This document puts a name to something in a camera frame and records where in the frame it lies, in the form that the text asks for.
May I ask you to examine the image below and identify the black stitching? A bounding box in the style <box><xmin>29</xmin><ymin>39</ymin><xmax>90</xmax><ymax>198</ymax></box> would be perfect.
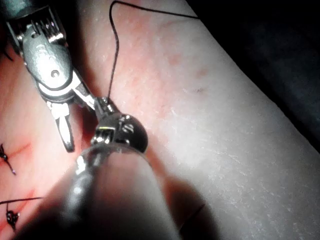
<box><xmin>0</xmin><ymin>41</ymin><xmax>44</xmax><ymax>233</ymax></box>

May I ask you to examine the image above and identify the tissue pad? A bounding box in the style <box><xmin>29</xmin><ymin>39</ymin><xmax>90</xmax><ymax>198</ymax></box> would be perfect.
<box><xmin>0</xmin><ymin>0</ymin><xmax>320</xmax><ymax>240</ymax></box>

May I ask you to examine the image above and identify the left arm needle driver jaw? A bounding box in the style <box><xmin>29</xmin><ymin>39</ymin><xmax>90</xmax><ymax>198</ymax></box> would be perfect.
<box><xmin>94</xmin><ymin>97</ymin><xmax>107</xmax><ymax>121</ymax></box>
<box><xmin>103</xmin><ymin>98</ymin><xmax>119</xmax><ymax>118</ymax></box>

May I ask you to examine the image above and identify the black thread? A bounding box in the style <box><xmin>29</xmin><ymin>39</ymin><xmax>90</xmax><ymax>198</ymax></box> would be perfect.
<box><xmin>106</xmin><ymin>0</ymin><xmax>201</xmax><ymax>102</ymax></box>

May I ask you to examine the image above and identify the left arm needle driver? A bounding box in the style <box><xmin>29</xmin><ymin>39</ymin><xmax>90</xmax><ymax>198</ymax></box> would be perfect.
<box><xmin>82</xmin><ymin>112</ymin><xmax>149</xmax><ymax>158</ymax></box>

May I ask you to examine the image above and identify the right arm needle driver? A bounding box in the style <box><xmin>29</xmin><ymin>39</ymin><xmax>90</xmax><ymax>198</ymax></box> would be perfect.
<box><xmin>6</xmin><ymin>5</ymin><xmax>76</xmax><ymax>104</ymax></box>

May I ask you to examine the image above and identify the right arm needle driver jaw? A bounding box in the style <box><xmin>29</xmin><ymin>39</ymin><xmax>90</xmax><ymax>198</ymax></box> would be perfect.
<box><xmin>72</xmin><ymin>71</ymin><xmax>98</xmax><ymax>111</ymax></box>
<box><xmin>47</xmin><ymin>101</ymin><xmax>76</xmax><ymax>154</ymax></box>

